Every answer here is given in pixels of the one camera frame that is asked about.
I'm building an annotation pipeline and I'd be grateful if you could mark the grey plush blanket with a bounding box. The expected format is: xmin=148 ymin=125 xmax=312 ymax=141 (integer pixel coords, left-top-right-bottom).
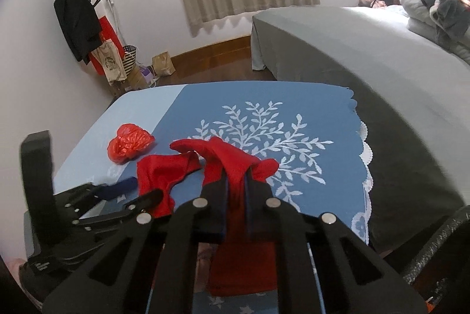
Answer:
xmin=420 ymin=0 xmax=470 ymax=43

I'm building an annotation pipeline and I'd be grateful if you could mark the red paper bag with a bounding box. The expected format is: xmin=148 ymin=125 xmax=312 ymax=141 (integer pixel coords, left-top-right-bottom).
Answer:
xmin=89 ymin=16 xmax=125 ymax=76

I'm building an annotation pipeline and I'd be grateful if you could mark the black coat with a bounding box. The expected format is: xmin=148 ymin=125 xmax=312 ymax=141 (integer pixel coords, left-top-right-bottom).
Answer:
xmin=53 ymin=0 xmax=103 ymax=65

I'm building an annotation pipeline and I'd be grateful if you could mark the striped woven bag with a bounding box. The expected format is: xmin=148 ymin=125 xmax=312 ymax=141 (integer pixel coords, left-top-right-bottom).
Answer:
xmin=123 ymin=45 xmax=139 ymax=74

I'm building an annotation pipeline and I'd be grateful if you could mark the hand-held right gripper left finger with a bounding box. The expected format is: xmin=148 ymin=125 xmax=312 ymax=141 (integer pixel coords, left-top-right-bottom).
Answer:
xmin=42 ymin=172 xmax=230 ymax=314

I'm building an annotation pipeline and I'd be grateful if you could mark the grey bed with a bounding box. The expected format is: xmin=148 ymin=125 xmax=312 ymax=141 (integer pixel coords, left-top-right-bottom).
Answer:
xmin=251 ymin=3 xmax=470 ymax=256

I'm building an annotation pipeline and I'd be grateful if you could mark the purple white appliance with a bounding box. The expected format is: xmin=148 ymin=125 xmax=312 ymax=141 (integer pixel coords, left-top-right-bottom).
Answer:
xmin=137 ymin=65 xmax=160 ymax=87

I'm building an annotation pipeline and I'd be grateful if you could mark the red plastic bag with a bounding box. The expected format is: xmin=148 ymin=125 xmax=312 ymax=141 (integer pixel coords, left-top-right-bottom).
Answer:
xmin=107 ymin=123 xmax=155 ymax=164

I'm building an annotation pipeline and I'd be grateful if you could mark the beige tote bag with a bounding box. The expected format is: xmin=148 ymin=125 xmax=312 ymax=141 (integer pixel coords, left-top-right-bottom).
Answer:
xmin=90 ymin=40 xmax=127 ymax=85

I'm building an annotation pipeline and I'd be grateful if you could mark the red cloth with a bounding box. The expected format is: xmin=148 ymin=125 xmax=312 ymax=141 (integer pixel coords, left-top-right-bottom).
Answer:
xmin=137 ymin=151 xmax=202 ymax=220
xmin=171 ymin=137 xmax=280 ymax=297

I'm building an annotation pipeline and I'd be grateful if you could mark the blue leaf print tablecloth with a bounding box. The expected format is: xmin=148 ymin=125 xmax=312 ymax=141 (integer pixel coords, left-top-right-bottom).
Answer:
xmin=51 ymin=81 xmax=373 ymax=314

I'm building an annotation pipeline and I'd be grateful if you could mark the brown cardboard box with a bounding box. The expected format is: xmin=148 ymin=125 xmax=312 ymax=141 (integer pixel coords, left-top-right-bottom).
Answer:
xmin=109 ymin=73 xmax=145 ymax=97

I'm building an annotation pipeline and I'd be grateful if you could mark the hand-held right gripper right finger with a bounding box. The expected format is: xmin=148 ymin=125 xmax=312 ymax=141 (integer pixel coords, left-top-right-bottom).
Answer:
xmin=244 ymin=171 xmax=428 ymax=314

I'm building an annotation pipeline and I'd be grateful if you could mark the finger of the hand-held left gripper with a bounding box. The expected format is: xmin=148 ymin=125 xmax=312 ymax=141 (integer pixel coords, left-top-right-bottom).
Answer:
xmin=73 ymin=189 xmax=164 ymax=234
xmin=55 ymin=176 xmax=139 ymax=216

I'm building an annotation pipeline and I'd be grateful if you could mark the brown paper bag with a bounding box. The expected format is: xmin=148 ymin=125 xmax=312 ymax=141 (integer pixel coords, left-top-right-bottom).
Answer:
xmin=152 ymin=51 xmax=176 ymax=77

